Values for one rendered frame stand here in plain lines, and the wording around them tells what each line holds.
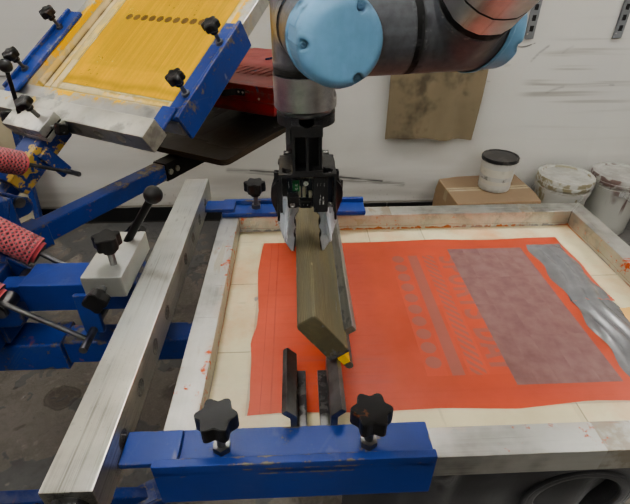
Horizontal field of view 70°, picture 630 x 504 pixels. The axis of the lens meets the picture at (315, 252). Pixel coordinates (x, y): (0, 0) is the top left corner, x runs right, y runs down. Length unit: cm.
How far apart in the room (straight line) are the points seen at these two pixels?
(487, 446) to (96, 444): 42
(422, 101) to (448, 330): 206
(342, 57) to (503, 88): 252
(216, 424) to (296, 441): 10
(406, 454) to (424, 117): 236
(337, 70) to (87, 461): 43
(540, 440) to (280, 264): 51
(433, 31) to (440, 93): 227
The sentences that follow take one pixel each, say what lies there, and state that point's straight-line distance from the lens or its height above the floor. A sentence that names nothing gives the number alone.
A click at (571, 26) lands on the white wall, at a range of 297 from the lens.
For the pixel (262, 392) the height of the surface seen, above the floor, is 96.
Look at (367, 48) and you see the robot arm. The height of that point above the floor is 138.
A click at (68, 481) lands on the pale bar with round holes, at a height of 104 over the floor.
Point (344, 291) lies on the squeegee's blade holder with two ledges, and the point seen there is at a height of 106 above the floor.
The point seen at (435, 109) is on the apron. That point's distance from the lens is 273.
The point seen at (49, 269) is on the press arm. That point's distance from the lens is 81.
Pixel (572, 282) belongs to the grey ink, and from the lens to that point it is 92.
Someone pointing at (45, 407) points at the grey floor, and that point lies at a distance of 209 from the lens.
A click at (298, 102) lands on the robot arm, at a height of 131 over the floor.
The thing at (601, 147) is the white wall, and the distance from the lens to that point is 333.
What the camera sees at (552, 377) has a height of 96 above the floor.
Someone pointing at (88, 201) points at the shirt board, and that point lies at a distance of 128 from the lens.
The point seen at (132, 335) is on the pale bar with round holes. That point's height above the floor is 104.
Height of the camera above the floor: 145
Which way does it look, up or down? 34 degrees down
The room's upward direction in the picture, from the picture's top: straight up
